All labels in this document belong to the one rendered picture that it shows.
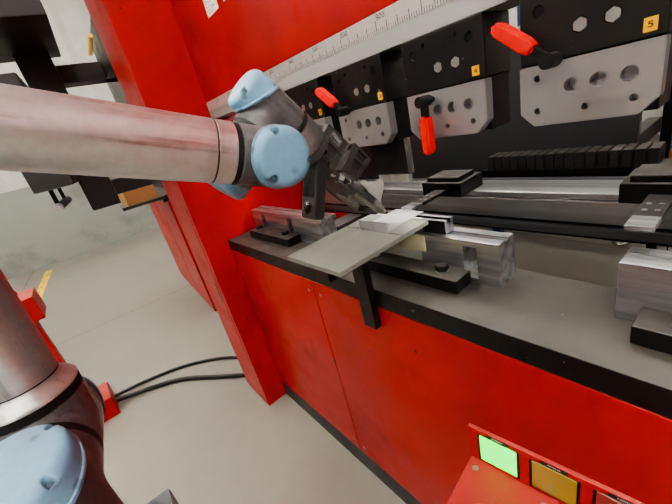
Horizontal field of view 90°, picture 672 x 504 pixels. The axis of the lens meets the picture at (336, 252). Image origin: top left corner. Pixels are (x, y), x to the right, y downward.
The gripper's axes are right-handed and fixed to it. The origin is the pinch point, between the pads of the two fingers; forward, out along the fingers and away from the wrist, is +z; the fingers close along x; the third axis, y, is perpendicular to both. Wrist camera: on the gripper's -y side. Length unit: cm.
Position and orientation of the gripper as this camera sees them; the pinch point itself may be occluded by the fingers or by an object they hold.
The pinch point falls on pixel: (369, 211)
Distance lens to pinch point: 75.1
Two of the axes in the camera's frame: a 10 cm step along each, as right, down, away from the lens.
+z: 6.5, 4.3, 6.3
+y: 4.2, -8.9, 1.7
